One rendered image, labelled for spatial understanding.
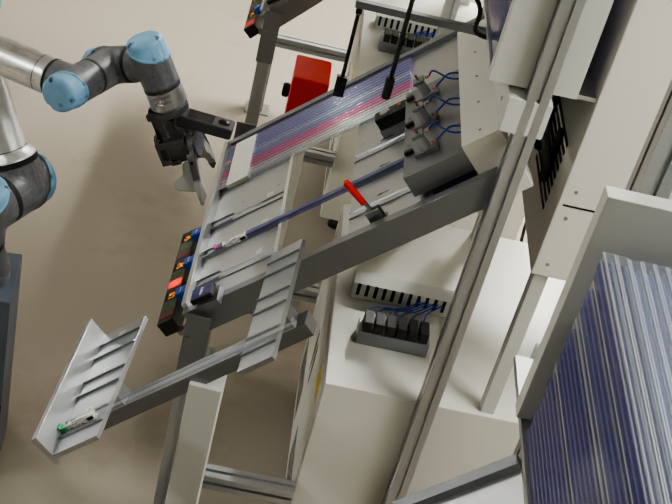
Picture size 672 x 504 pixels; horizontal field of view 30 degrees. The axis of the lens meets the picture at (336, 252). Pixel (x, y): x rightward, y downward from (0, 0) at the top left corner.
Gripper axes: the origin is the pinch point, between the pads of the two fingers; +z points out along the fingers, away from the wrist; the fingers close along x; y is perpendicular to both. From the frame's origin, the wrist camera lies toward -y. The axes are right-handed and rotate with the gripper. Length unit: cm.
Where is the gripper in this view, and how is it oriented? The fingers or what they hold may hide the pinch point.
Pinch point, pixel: (212, 185)
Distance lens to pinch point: 263.1
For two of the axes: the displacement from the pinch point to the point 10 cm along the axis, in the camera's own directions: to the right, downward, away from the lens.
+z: 2.7, 8.0, 5.4
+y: -9.6, 1.8, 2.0
